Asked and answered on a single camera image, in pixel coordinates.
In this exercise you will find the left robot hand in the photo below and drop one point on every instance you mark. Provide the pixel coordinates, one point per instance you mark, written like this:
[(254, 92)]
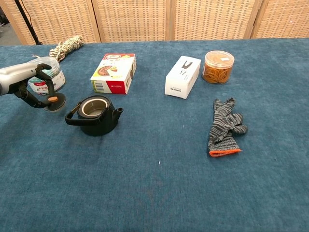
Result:
[(17, 77)]

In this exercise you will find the black teapot lid orange knob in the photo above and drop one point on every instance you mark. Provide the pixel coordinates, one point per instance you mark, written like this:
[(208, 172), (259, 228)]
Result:
[(58, 102)]

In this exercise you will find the black cast iron teapot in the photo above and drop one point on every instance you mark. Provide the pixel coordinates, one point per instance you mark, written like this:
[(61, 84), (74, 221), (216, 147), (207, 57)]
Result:
[(99, 124)]

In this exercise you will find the clear jar of coloured clips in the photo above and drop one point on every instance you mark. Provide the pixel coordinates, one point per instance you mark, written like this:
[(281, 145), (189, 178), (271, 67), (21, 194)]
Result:
[(56, 72)]

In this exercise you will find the black stand pole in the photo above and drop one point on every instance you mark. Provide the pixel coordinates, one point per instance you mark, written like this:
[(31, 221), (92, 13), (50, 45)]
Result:
[(27, 23)]

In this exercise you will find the red yellow food box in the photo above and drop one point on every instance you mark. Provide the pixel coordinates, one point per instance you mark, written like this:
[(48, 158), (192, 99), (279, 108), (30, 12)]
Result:
[(113, 72)]

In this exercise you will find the wicker folding screen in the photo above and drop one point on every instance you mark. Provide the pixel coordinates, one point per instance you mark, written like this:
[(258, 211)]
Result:
[(154, 19)]

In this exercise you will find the white product box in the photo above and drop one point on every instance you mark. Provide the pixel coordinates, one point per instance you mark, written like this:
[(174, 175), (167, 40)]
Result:
[(181, 77)]

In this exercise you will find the blue table cloth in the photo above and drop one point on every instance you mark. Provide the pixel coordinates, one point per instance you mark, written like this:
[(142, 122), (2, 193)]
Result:
[(154, 169)]

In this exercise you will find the clear jar of rubber bands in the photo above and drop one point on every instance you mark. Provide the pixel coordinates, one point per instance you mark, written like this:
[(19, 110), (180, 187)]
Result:
[(218, 68)]

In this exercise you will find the grey striped work glove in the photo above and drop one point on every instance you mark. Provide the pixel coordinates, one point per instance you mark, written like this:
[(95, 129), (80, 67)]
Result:
[(224, 125)]

